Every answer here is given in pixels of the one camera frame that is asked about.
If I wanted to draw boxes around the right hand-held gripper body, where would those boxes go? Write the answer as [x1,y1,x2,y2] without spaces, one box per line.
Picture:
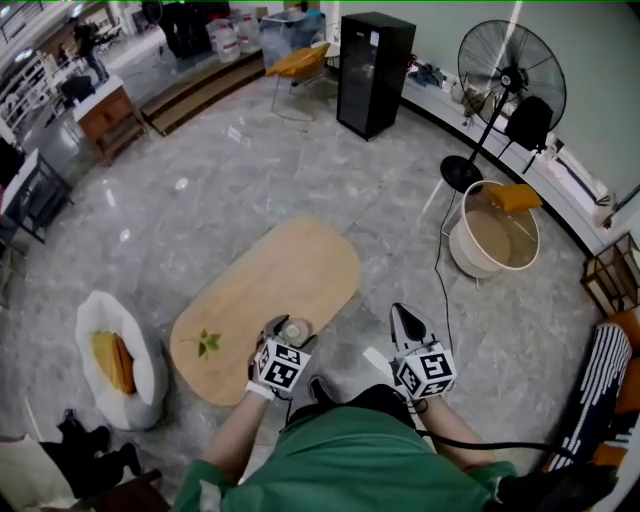
[390,333,458,402]

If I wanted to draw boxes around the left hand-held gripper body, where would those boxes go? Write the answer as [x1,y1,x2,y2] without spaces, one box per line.
[253,337,318,393]

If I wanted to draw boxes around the clear glass container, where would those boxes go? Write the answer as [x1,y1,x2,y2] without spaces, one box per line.
[278,317,314,347]

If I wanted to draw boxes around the person's right forearm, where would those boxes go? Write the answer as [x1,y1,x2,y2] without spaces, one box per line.
[418,393,497,474]

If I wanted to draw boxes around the person's left forearm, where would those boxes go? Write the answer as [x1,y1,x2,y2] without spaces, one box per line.
[201,383,277,485]

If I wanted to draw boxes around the white wristband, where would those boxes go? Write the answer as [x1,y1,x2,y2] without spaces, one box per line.
[244,380,277,403]

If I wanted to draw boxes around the oval wooden coffee table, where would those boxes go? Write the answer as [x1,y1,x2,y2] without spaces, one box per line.
[169,216,363,408]

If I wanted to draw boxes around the person's black shoe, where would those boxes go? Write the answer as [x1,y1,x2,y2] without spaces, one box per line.
[308,374,342,407]

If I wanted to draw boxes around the person's black trousers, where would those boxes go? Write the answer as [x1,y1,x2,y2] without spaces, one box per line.
[283,383,417,432]

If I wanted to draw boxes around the green leaf sprig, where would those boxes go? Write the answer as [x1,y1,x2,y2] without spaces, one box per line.
[179,328,224,361]

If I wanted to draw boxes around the round white side table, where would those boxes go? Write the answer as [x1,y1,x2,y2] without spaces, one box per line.
[447,179,542,280]

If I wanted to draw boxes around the person's green shirt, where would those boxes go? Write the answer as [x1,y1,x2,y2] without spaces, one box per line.
[171,404,519,512]

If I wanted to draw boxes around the white beanbag chair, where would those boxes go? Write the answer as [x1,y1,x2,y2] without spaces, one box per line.
[74,290,170,432]

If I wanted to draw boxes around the orange cushion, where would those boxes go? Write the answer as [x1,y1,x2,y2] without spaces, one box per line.
[485,182,544,213]

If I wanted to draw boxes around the yellow cushion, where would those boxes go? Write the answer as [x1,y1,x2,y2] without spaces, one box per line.
[90,330,138,396]

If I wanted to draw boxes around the black white striped cushion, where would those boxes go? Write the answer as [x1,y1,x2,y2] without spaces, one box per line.
[543,322,634,474]

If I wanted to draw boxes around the black bag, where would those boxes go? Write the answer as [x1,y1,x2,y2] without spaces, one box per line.
[485,460,621,512]

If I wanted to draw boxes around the white window ledge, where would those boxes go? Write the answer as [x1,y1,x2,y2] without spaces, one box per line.
[398,59,640,257]

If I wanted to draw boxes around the orange sofa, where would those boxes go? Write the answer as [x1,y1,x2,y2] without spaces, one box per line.
[593,308,640,471]

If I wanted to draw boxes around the black backpack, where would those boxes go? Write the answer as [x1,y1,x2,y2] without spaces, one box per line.
[504,95,555,154]

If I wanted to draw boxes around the wooden step platform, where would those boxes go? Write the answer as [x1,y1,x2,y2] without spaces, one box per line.
[140,49,267,138]

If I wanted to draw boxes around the blue cloth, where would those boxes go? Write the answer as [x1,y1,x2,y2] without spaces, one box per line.
[406,61,447,89]

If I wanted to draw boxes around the black glass-door cabinet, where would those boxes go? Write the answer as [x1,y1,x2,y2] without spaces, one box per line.
[335,11,418,143]

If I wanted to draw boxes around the wooden cabinet with white top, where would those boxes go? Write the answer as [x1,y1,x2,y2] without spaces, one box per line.
[71,74,151,167]

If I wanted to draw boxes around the yellow chair with metal legs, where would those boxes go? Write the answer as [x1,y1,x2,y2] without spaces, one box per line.
[264,42,333,123]

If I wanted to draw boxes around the white sack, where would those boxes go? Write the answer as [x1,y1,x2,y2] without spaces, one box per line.
[235,11,262,55]
[205,17,242,64]

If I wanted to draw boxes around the clear plastic bin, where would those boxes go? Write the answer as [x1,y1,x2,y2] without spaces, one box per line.
[259,9,327,70]

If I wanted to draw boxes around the black floor cable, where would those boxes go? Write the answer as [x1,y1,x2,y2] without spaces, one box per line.
[433,188,457,354]

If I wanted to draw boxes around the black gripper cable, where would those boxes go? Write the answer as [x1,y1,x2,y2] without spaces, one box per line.
[410,398,577,462]

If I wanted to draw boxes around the gold frame glass lantern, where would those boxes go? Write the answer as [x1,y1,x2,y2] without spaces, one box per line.
[579,230,640,318]

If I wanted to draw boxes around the black frame table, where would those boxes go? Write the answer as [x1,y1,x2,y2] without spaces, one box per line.
[0,148,76,245]

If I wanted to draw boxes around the black pedestal fan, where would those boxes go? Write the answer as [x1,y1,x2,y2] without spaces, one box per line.
[440,19,568,194]

